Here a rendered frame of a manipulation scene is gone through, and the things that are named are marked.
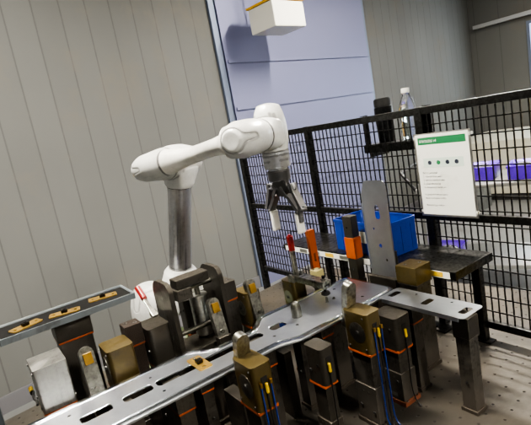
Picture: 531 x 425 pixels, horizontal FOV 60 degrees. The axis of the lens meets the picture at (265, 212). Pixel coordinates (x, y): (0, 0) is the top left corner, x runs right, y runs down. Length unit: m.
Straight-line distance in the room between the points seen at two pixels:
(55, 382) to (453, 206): 1.36
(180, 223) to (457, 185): 1.10
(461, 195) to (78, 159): 2.86
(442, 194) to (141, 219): 2.77
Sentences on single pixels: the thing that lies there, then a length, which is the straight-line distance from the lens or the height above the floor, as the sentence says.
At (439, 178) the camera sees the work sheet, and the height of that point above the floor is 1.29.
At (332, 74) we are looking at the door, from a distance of 5.78.
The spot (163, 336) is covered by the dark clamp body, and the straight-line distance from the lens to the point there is 1.41.
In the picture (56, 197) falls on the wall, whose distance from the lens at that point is 3.73.
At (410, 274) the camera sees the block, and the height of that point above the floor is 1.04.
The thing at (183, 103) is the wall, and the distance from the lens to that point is 4.31.
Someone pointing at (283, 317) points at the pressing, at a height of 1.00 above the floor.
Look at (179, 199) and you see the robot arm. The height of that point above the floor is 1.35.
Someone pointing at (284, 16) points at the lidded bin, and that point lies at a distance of 4.54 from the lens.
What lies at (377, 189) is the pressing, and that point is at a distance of 1.59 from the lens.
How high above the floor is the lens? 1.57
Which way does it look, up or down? 10 degrees down
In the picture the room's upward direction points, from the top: 10 degrees counter-clockwise
